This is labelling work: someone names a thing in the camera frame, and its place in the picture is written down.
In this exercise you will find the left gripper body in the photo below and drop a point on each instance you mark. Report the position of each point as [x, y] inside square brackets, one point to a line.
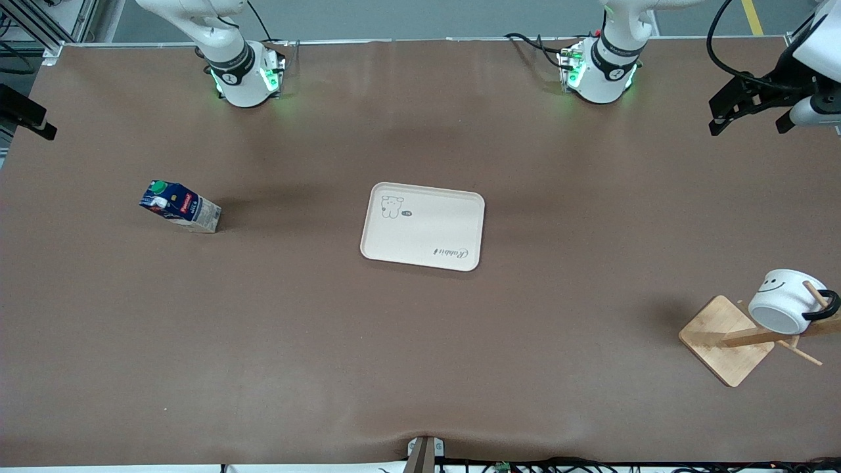
[783, 80]

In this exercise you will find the blue white milk carton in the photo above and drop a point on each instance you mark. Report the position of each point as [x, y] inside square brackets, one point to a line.
[187, 210]

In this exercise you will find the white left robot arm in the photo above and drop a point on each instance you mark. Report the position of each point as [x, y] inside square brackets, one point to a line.
[608, 66]

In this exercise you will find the cream plastic serving tray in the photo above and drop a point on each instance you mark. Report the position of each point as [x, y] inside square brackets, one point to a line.
[424, 226]

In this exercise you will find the wooden mug tree stand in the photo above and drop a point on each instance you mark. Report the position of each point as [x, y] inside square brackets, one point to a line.
[723, 341]

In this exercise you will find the table cover mat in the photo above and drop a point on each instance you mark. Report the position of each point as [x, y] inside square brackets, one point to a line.
[420, 355]

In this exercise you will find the aluminium frame profile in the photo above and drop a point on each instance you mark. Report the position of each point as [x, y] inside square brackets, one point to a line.
[39, 26]

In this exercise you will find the metal table clamp bracket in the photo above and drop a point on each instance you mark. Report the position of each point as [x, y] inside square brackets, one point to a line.
[424, 453]

